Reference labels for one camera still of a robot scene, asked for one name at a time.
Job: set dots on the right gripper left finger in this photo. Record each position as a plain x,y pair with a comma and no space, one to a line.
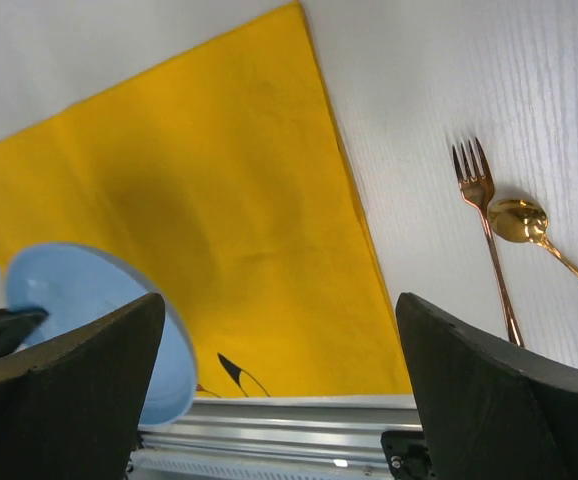
70,406

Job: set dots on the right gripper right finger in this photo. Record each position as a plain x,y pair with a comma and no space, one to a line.
488,408

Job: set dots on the light blue plate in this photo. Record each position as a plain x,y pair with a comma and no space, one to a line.
77,284

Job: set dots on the rose gold fork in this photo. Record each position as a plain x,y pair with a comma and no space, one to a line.
477,189

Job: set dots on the yellow cartoon placemat cloth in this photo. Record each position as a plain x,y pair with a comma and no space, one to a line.
221,176

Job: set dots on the gold spoon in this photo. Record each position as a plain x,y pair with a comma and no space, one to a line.
523,221

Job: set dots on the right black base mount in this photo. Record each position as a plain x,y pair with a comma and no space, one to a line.
407,455

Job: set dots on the aluminium rail frame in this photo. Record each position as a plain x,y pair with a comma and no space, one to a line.
291,427

